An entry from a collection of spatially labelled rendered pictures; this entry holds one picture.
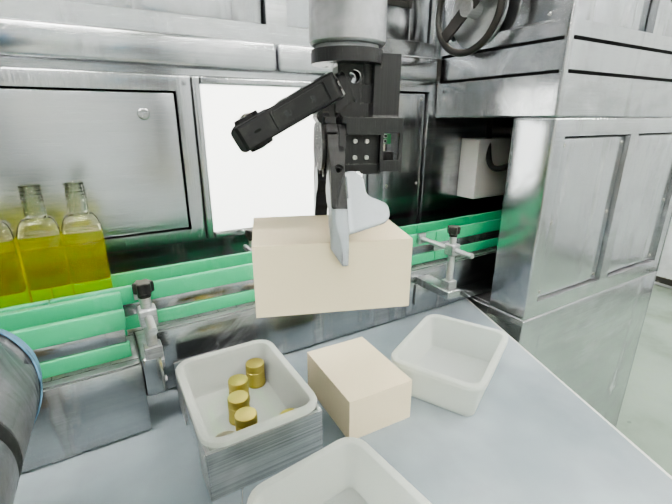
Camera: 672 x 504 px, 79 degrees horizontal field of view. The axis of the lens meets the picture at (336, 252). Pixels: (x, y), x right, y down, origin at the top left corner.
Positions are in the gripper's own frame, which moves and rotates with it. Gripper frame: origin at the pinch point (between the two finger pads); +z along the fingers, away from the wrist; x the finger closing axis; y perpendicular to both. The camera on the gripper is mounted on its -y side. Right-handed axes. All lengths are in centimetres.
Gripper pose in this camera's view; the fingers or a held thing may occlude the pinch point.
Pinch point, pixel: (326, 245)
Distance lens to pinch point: 46.0
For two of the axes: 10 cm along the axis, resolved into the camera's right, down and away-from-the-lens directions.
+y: 9.8, -0.5, 1.7
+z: -0.1, 9.5, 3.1
